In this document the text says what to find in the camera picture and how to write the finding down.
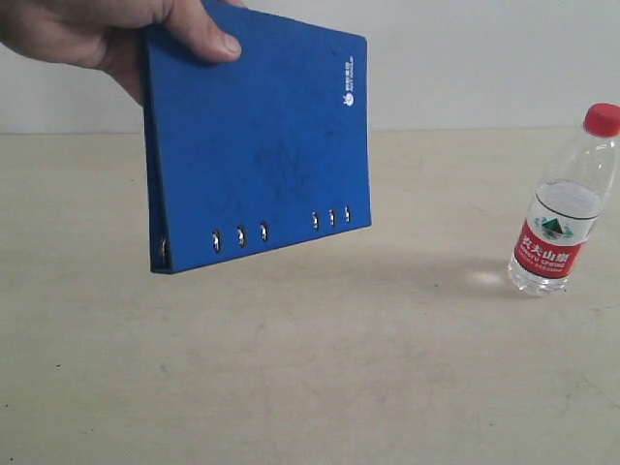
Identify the person's bare hand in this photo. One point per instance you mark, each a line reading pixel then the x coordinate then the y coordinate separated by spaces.
pixel 104 35

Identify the blue ring binder notebook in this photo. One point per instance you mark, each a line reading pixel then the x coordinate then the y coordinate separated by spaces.
pixel 265 152

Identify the clear water bottle red cap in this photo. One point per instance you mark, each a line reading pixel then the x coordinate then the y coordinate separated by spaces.
pixel 568 201

